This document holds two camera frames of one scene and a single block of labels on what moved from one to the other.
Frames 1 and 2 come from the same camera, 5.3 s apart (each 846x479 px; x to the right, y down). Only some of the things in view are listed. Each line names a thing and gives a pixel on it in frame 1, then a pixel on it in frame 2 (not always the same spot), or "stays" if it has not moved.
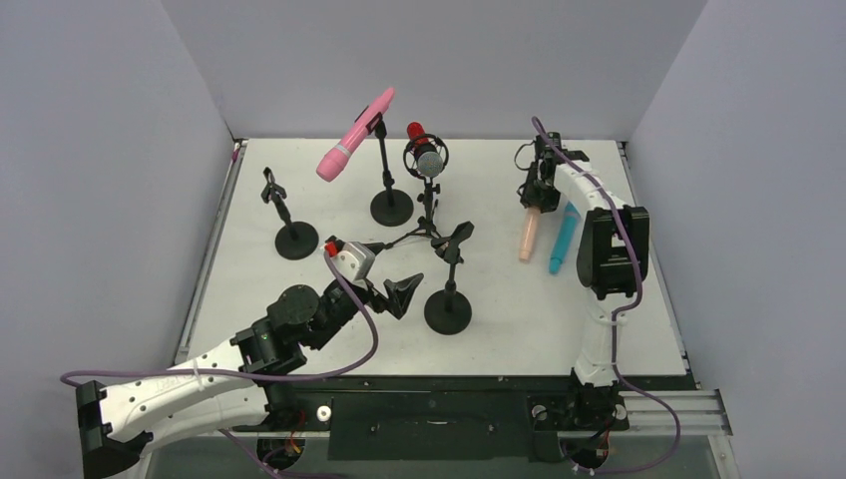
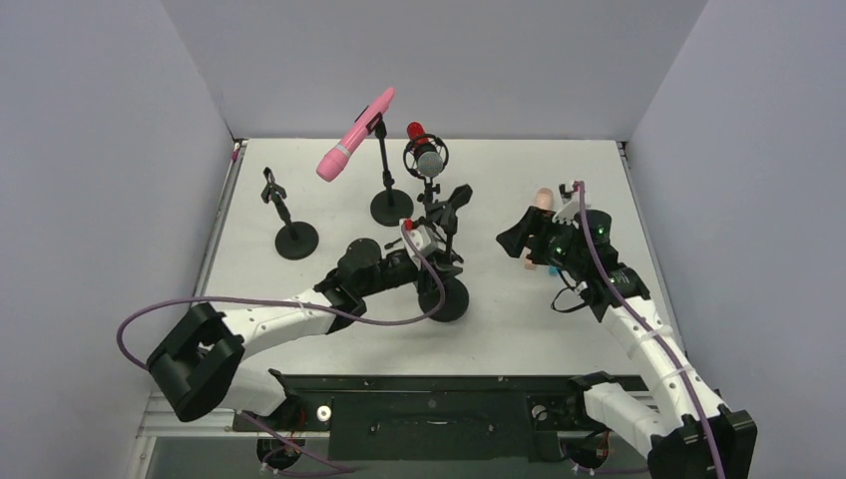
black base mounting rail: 459,417 stays
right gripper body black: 535,195 -> 537,239
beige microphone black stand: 449,311 -> 456,299
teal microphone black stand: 297,239 stays
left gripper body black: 340,306 -> 409,274
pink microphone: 334,161 stays
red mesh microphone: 429,161 stays
